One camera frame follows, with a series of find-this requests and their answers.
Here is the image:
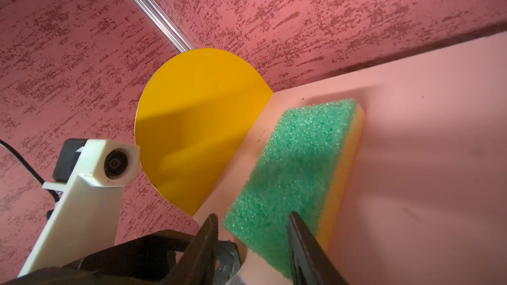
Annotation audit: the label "yellow shelf pink blue boards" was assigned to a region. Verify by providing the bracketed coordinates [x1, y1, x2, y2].
[135, 32, 506, 284]

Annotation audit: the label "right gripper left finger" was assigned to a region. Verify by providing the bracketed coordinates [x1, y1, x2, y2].
[161, 214, 219, 284]

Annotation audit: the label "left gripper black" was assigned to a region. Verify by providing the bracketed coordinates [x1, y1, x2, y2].
[0, 229, 242, 285]

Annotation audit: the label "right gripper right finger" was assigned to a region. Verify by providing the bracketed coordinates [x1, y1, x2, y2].
[287, 212, 347, 285]

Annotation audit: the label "dark yellow scouring pad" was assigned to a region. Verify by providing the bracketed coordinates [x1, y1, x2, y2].
[223, 99, 365, 278]

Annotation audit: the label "left aluminium corner post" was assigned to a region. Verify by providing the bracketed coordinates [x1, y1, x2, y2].
[133, 0, 195, 53]

